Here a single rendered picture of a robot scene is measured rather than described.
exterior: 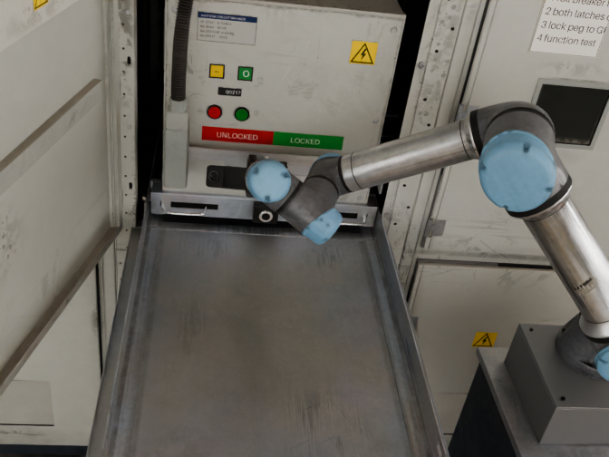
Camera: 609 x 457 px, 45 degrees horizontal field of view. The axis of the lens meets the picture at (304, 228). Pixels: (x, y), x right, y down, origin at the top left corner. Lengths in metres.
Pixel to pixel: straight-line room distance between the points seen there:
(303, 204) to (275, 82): 0.37
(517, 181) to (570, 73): 0.53
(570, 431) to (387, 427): 0.40
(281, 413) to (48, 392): 0.95
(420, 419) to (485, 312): 0.66
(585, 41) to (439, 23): 0.31
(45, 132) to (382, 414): 0.78
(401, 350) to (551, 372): 0.30
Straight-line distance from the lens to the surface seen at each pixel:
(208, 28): 1.58
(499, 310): 2.03
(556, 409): 1.54
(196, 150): 1.66
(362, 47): 1.61
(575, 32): 1.65
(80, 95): 1.47
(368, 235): 1.82
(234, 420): 1.36
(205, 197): 1.75
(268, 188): 1.32
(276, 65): 1.61
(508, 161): 1.19
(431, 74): 1.62
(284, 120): 1.66
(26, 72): 1.30
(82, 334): 1.99
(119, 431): 1.34
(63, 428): 2.28
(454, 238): 1.84
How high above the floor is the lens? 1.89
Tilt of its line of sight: 35 degrees down
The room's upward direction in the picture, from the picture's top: 9 degrees clockwise
